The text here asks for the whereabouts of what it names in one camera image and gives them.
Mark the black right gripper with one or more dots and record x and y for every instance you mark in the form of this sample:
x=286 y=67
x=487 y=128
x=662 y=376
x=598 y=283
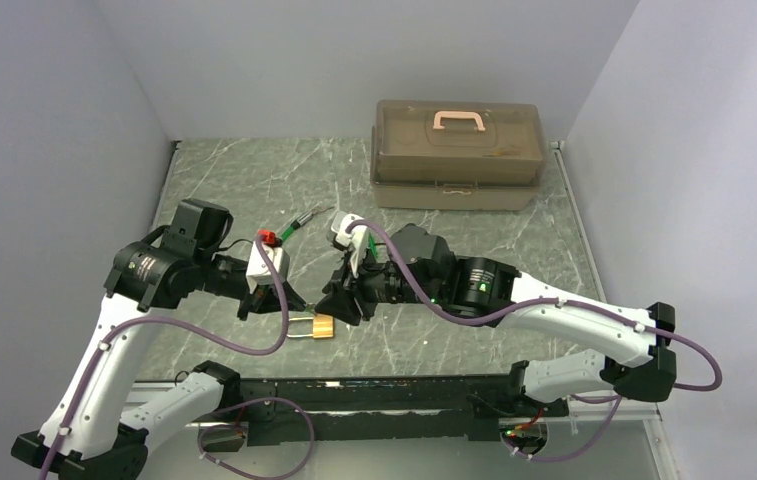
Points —
x=343 y=306

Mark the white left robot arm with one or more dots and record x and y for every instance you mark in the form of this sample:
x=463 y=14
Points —
x=91 y=434

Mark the brown plastic toolbox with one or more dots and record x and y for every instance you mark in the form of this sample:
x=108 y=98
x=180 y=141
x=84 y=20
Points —
x=463 y=156

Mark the green cable lock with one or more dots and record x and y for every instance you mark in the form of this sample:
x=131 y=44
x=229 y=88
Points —
x=305 y=218

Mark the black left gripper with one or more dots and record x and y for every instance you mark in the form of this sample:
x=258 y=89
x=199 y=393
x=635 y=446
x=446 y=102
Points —
x=264 y=299

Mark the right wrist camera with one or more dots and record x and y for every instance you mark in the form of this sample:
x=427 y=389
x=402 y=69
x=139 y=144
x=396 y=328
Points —
x=350 y=239

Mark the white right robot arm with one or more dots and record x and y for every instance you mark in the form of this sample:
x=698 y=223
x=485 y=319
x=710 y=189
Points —
x=625 y=350

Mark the brass padlock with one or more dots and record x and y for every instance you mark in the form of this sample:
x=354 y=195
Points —
x=321 y=327

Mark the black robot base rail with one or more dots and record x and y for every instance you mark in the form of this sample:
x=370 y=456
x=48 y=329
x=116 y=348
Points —
x=476 y=407

